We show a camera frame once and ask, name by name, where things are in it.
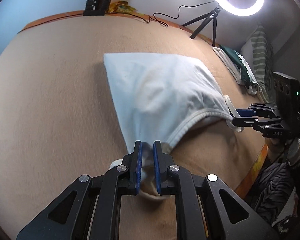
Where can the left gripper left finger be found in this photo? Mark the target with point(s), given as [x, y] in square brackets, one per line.
[89, 208]

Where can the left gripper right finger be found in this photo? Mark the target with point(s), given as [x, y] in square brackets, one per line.
[206, 208]

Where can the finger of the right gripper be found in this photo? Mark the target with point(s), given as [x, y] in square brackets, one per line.
[246, 112]
[245, 121]

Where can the white tank top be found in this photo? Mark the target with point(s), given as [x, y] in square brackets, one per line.
[162, 97]

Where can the stack of folded clothes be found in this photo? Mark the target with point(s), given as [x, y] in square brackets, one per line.
[238, 68]

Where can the right hand white glove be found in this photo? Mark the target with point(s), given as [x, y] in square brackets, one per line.
[285, 151]

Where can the green striped white pillow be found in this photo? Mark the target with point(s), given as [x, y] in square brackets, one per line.
[258, 52]

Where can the black mini tripod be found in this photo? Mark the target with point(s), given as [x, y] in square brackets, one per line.
[207, 18]

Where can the small floral fabric pouch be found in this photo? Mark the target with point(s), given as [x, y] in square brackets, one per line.
[121, 7]

